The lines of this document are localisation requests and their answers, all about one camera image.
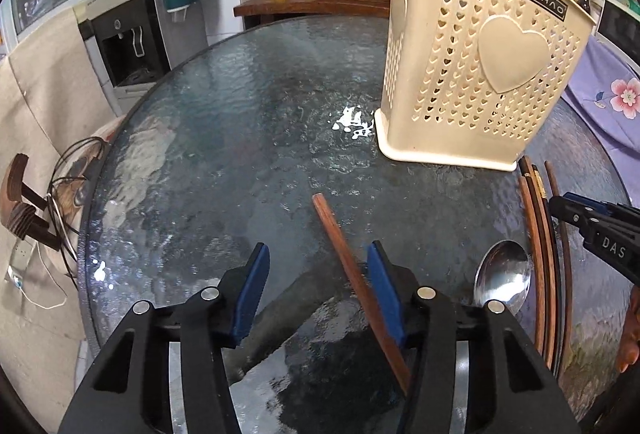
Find dark wooden hook rack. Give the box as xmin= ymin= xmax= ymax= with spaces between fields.
xmin=0 ymin=153 xmax=64 ymax=251

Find person's right hand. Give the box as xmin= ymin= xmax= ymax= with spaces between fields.
xmin=616 ymin=285 xmax=640 ymax=376

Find dog print cushion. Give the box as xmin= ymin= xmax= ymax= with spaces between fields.
xmin=50 ymin=117 xmax=127 ymax=236

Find wooden washstand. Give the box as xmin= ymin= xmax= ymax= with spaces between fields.
xmin=233 ymin=0 xmax=392 ymax=31

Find black cables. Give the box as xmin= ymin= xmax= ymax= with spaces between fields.
xmin=46 ymin=137 xmax=109 ymax=266

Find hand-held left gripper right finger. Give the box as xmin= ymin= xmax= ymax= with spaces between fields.
xmin=366 ymin=241 xmax=583 ymax=434

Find white water dispenser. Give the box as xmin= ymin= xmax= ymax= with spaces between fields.
xmin=72 ymin=0 xmax=174 ymax=101

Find white cable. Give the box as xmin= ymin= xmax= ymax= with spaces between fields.
xmin=7 ymin=238 xmax=69 ymax=311

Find cream plastic utensil holder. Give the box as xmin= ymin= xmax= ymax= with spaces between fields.
xmin=375 ymin=0 xmax=598 ymax=173

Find purple floral cloth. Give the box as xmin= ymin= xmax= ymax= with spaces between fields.
xmin=560 ymin=36 xmax=640 ymax=195

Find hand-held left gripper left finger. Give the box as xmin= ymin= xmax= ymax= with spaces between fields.
xmin=57 ymin=241 xmax=271 ymax=434

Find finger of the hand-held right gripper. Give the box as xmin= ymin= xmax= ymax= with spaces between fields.
xmin=549 ymin=195 xmax=640 ymax=273
xmin=564 ymin=192 xmax=640 ymax=226

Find beige cloth cover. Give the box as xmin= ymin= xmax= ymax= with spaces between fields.
xmin=0 ymin=6 xmax=122 ymax=415

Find steel spoon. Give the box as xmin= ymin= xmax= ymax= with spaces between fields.
xmin=472 ymin=240 xmax=532 ymax=316

